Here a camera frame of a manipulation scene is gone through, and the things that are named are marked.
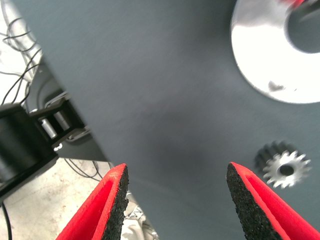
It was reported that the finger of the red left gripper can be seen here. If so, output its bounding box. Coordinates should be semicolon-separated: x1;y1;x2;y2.
276;0;310;8

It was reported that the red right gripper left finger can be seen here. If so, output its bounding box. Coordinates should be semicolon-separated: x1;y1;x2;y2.
56;163;130;240

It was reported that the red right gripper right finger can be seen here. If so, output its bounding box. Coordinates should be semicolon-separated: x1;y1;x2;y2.
226;161;320;240

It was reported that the dark steel planetary gear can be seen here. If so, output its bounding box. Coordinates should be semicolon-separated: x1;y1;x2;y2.
254;140;313;189

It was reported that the round metal carrier plate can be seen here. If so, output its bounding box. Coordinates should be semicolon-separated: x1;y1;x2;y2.
230;0;320;105

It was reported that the white crumpled fabric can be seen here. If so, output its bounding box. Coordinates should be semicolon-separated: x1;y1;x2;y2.
122;191;160;240

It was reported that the dark grey table cloth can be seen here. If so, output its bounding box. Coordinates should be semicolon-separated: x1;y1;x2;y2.
12;0;320;240

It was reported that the thin black floor cable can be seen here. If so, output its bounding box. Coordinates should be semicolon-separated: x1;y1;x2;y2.
0;0;43;106
63;157;113;181

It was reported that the thick black floor cable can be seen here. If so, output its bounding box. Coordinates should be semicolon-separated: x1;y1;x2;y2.
0;202;13;240

